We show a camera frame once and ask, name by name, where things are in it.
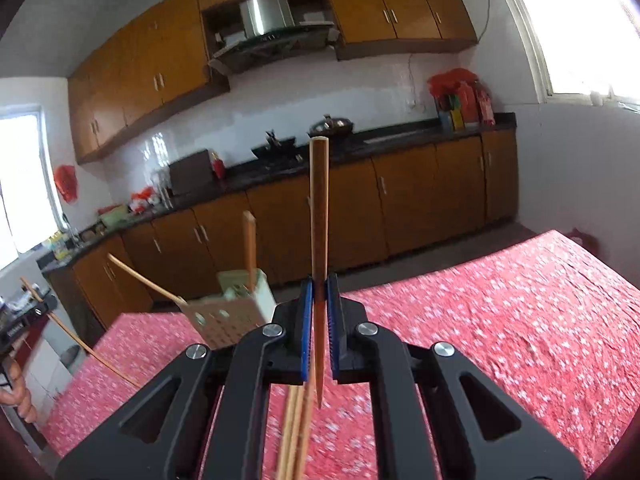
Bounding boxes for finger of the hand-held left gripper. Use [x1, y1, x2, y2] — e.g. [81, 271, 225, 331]
[27, 290, 57, 313]

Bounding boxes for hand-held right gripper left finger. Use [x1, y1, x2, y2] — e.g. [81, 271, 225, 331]
[55, 277, 316, 480]

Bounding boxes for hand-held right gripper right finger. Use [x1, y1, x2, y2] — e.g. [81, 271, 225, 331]
[325, 274, 586, 480]

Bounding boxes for beige perforated chopstick holder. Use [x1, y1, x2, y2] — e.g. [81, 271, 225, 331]
[181, 268, 277, 351]

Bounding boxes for wooden chopstick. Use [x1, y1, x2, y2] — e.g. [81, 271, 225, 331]
[242, 210, 258, 293]
[291, 382, 315, 480]
[21, 277, 142, 390]
[107, 253, 189, 307]
[275, 385, 297, 480]

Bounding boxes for wooden chopsticks bundle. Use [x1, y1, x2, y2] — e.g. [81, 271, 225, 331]
[308, 136, 331, 409]

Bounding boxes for person's left hand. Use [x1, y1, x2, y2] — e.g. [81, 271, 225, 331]
[0, 355, 38, 423]

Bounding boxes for green plastic basin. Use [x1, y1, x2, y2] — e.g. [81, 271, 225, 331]
[100, 205, 132, 228]

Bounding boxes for hanging red plastic bag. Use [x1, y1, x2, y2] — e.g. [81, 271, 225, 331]
[54, 164, 78, 204]

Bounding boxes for small kitchen window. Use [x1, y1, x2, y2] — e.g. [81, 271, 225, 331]
[0, 105, 63, 266]

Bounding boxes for red floral tablecloth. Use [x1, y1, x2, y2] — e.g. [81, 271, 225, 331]
[40, 230, 640, 480]

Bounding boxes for red and white bags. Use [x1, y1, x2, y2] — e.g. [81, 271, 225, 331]
[129, 186, 157, 211]

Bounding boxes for wooden base kitchen cabinets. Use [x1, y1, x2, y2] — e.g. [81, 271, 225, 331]
[47, 127, 518, 331]

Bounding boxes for black stone countertop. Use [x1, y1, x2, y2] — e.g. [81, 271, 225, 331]
[42, 112, 517, 273]

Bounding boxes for white plastic bag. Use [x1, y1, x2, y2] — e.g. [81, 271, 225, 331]
[150, 167, 173, 201]

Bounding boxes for black frying pan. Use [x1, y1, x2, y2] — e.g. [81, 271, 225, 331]
[251, 130, 297, 161]

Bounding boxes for dark brown cutting board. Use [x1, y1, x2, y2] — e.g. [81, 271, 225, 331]
[168, 149, 216, 196]

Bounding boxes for wok with steel lid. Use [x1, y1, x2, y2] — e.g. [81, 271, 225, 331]
[307, 115, 355, 137]

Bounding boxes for colourful seasoning packets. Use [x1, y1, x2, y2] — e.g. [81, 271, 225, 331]
[436, 92, 466, 132]

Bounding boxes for large red bottle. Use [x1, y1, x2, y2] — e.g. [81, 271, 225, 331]
[457, 82, 478, 126]

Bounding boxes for small red bottle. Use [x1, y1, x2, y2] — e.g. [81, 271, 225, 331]
[477, 85, 496, 127]

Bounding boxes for red bag over bottles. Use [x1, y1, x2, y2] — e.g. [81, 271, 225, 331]
[428, 67, 481, 98]

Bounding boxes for steel range hood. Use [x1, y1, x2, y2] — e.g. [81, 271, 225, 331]
[207, 0, 341, 77]

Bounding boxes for large bright window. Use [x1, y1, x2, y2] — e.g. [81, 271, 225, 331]
[492, 0, 640, 108]

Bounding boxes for wooden wall cabinet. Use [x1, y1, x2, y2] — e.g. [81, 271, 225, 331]
[67, 0, 323, 165]
[315, 0, 478, 61]

